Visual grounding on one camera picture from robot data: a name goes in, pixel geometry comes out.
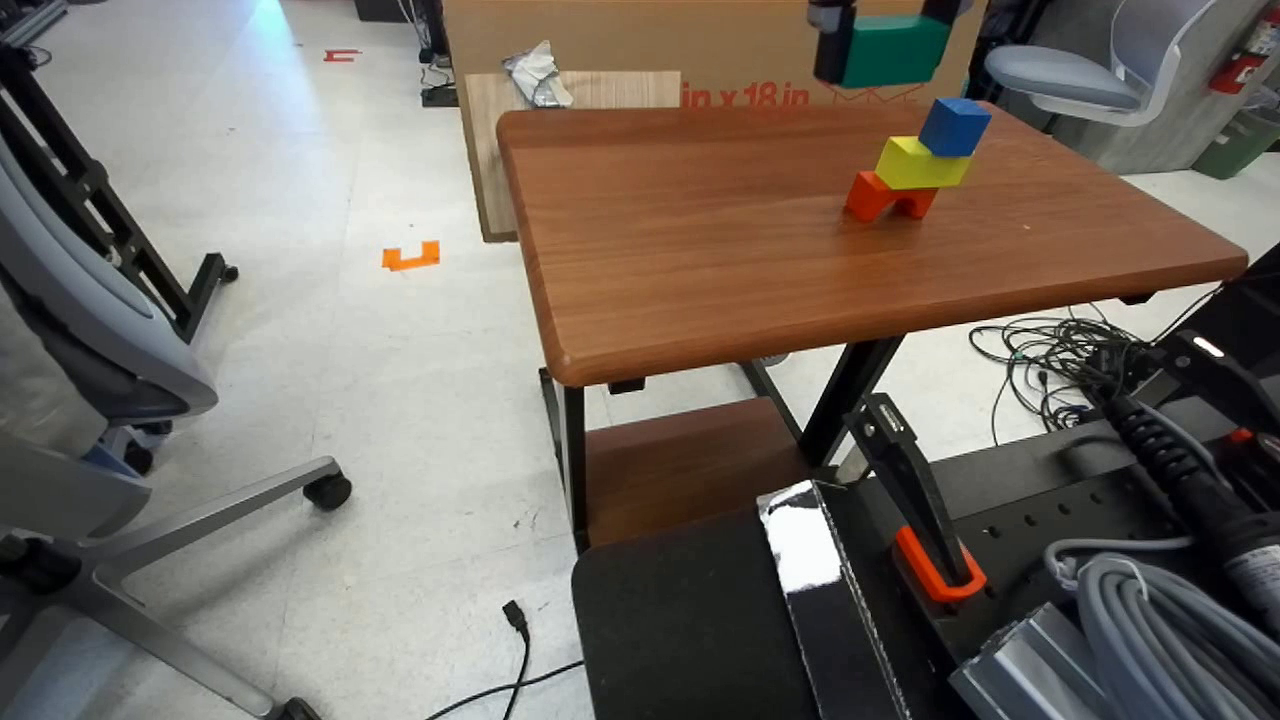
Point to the green rectangular block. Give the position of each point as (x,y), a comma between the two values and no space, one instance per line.
(893,55)

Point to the blue cube block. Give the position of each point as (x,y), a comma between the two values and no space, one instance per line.
(955,127)

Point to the yellow rectangular block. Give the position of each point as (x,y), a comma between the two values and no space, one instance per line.
(920,167)

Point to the orange arch block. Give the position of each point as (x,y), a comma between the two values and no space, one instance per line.
(869,199)

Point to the light grey mesh office chair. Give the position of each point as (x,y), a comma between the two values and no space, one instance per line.
(1080,83)

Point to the large cardboard box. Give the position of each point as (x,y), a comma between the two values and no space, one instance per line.
(664,40)

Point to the wooden desk with black legs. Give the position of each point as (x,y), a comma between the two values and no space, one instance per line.
(747,224)

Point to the crumpled clear plastic wrap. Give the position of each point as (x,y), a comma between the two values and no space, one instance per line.
(539,75)

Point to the red fire extinguisher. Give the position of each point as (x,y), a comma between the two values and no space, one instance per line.
(1241,59)

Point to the green bin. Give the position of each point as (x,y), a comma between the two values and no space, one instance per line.
(1241,144)

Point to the black padded mat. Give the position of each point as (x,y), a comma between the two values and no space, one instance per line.
(683,626)

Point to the black metal stand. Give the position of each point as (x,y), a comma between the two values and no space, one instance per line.
(82,186)

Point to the grey office chair with castors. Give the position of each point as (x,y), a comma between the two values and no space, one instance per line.
(82,347)

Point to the orange floor bracket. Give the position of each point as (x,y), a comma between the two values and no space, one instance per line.
(408,256)

